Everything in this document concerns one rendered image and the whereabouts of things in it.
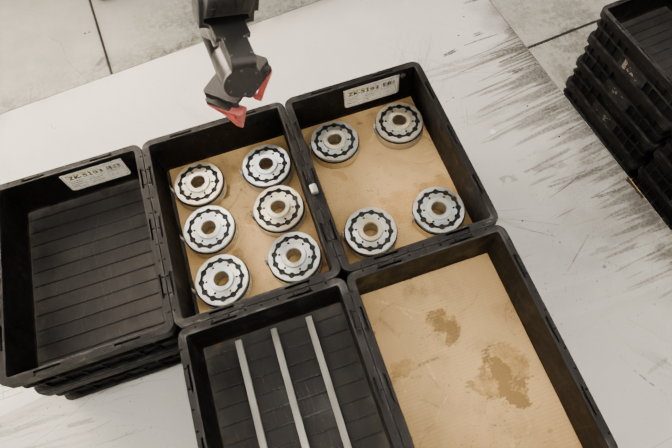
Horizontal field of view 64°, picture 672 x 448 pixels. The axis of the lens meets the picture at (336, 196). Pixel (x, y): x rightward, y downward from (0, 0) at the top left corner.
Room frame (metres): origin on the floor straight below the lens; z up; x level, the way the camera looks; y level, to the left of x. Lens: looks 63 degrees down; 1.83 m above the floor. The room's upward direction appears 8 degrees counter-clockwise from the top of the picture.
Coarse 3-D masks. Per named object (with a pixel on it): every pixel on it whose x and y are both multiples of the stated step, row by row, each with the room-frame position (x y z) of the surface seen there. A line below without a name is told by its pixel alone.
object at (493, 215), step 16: (416, 64) 0.74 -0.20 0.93; (352, 80) 0.72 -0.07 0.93; (368, 80) 0.72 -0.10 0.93; (304, 96) 0.70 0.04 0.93; (432, 96) 0.67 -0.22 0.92; (288, 112) 0.67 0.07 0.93; (448, 128) 0.58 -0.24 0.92; (304, 144) 0.58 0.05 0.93; (304, 160) 0.55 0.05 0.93; (464, 160) 0.50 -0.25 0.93; (320, 192) 0.47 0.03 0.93; (480, 192) 0.43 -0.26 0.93; (320, 208) 0.44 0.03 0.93; (480, 224) 0.37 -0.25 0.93; (336, 240) 0.38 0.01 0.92; (432, 240) 0.35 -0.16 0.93
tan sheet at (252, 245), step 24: (264, 144) 0.66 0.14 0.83; (240, 168) 0.61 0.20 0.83; (264, 168) 0.60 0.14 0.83; (240, 192) 0.55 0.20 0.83; (240, 216) 0.49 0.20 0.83; (240, 240) 0.44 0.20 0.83; (264, 240) 0.43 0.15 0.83; (192, 264) 0.40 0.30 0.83; (264, 264) 0.38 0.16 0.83; (264, 288) 0.33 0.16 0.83
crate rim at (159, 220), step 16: (256, 112) 0.67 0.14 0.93; (192, 128) 0.66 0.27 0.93; (208, 128) 0.65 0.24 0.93; (288, 128) 0.63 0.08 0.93; (144, 144) 0.63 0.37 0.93; (144, 160) 0.59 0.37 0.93; (304, 176) 0.52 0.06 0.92; (160, 208) 0.48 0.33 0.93; (160, 224) 0.46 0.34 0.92; (320, 224) 0.41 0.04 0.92; (160, 240) 0.42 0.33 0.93; (336, 256) 0.34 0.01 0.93; (336, 272) 0.31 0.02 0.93; (176, 288) 0.32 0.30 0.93; (176, 304) 0.29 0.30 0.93; (240, 304) 0.28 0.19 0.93; (176, 320) 0.26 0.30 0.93; (192, 320) 0.26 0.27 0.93
